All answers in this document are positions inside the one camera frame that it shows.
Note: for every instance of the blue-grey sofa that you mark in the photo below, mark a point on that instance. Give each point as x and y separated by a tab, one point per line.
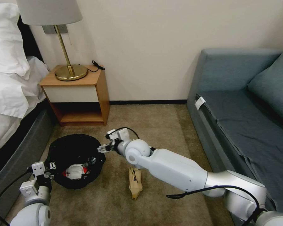
226	70

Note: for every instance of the white duvet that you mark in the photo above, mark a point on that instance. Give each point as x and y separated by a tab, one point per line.
7	99

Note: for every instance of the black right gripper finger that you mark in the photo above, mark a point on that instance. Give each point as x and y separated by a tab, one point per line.
103	150
106	145

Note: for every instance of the black baseboard strip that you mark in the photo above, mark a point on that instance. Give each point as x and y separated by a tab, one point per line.
148	102

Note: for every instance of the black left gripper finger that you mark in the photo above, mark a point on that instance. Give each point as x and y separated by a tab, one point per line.
51	165
50	176

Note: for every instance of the crumpled grey plastic scrap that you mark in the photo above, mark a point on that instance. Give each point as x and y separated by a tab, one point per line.
92	160

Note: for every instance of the brass lamp with grey shade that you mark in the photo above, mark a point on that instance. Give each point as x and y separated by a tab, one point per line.
49	11

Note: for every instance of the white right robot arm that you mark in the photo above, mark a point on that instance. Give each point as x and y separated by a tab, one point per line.
179	169

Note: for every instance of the white sofa tag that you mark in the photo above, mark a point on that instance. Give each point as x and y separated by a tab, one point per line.
200	102

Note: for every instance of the black round trash bin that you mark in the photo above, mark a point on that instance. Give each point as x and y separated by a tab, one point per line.
73	146

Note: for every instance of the white pillow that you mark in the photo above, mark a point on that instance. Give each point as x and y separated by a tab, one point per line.
7	42

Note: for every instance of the white red crumpled wrapper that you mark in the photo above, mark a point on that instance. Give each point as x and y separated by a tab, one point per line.
74	171

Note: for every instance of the grey wall outlet plate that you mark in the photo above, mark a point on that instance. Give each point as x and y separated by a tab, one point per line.
49	29

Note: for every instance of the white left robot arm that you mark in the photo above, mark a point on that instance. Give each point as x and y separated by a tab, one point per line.
31	212

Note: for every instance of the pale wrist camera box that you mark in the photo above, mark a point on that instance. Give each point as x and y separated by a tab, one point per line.
39	168
112	134

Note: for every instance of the dark bed headboard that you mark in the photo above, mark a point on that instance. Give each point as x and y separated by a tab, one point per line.
34	42

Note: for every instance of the wooden nightstand with white drawer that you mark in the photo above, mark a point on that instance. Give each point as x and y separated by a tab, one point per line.
70	94

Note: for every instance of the crumpled brown paper bag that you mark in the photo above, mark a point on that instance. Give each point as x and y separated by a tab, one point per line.
135	182

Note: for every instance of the grey upholstered bed base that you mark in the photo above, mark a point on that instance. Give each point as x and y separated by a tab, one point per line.
16	153

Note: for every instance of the blue-grey sofa cushion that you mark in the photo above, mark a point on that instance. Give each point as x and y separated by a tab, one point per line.
273	87

